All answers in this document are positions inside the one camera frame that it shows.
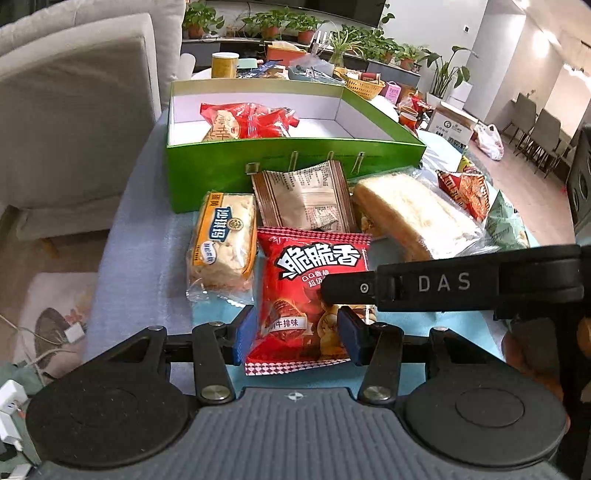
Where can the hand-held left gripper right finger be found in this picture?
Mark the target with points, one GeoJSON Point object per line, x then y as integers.
{"type": "Point", "coordinates": [351, 339]}

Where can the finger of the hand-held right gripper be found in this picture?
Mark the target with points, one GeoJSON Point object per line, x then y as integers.
{"type": "Point", "coordinates": [351, 288]}

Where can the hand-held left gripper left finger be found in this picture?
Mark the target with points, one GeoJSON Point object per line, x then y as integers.
{"type": "Point", "coordinates": [244, 334]}

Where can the red chip bag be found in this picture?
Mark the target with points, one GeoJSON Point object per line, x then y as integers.
{"type": "Point", "coordinates": [304, 286]}

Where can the green snack bag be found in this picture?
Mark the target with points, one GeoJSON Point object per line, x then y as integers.
{"type": "Point", "coordinates": [505, 226]}

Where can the bread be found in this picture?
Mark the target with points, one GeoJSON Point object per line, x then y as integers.
{"type": "Point", "coordinates": [415, 217]}

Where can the red and yellow snack bag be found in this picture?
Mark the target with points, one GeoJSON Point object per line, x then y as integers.
{"type": "Point", "coordinates": [464, 191]}

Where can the green cardboard box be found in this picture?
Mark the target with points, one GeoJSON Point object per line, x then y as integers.
{"type": "Point", "coordinates": [277, 170]}

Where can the person's right hand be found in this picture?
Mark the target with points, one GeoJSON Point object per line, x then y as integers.
{"type": "Point", "coordinates": [535, 350]}

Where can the yellow cake packet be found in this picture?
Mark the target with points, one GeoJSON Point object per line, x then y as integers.
{"type": "Point", "coordinates": [224, 244]}

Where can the brown and white packet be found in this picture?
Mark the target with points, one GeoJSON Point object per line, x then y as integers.
{"type": "Point", "coordinates": [304, 196]}

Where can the white and red plastic bag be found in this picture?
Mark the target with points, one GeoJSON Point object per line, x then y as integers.
{"type": "Point", "coordinates": [490, 143]}

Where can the white power adapter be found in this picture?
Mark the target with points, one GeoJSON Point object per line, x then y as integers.
{"type": "Point", "coordinates": [75, 334]}

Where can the orange jar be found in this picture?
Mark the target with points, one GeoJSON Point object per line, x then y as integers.
{"type": "Point", "coordinates": [408, 119]}

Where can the red snack packet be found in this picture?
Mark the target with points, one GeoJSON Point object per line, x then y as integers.
{"type": "Point", "coordinates": [224, 122]}
{"type": "Point", "coordinates": [270, 121]}

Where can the floral cushion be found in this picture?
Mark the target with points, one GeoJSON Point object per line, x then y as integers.
{"type": "Point", "coordinates": [51, 314]}

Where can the pink box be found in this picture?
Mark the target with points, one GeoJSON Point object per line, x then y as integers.
{"type": "Point", "coordinates": [392, 92]}

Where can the yellow woven basket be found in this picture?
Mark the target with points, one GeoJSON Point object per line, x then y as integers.
{"type": "Point", "coordinates": [362, 85]}

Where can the tall plant in white pot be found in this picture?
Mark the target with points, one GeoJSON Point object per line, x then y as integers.
{"type": "Point", "coordinates": [445, 74]}

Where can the potted green plant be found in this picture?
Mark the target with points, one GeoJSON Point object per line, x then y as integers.
{"type": "Point", "coordinates": [385, 50]}
{"type": "Point", "coordinates": [408, 57]}
{"type": "Point", "coordinates": [305, 30]}
{"type": "Point", "coordinates": [198, 21]}
{"type": "Point", "coordinates": [268, 25]}

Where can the spider plant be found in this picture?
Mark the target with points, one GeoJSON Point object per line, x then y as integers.
{"type": "Point", "coordinates": [344, 46]}

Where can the orange box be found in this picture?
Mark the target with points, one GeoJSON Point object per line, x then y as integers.
{"type": "Point", "coordinates": [284, 55]}

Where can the white power strip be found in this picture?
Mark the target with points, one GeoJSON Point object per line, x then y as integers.
{"type": "Point", "coordinates": [9, 406]}

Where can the yellow canister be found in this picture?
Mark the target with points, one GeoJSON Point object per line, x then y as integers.
{"type": "Point", "coordinates": [225, 65]}

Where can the beige sofa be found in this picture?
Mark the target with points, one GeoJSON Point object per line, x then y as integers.
{"type": "Point", "coordinates": [74, 120]}

